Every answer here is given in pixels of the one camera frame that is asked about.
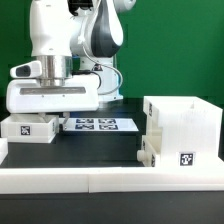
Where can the white front fence bar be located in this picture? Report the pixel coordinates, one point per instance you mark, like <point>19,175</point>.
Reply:
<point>121,179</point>

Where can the white front drawer tray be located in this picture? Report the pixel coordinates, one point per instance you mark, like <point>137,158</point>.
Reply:
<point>148,155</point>

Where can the white drawer cabinet box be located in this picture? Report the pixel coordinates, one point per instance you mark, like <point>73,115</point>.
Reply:
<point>185,130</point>

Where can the white left fence bar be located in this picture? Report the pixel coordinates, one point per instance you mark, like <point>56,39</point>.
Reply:
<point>3,149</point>

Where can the white drawer tray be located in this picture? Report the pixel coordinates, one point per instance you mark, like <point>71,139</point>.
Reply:
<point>148,155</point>
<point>30,128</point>

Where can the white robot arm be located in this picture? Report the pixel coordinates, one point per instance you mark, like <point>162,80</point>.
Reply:
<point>73,44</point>

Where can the white marker tag sheet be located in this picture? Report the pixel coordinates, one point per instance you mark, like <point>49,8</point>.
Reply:
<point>99,124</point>

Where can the white fence bar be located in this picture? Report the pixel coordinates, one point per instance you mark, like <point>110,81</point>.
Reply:
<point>3,149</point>
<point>121,179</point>

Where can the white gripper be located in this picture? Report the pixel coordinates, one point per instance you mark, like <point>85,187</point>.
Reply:
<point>56,90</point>

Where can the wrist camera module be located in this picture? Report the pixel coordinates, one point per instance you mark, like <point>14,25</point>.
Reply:
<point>32,69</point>

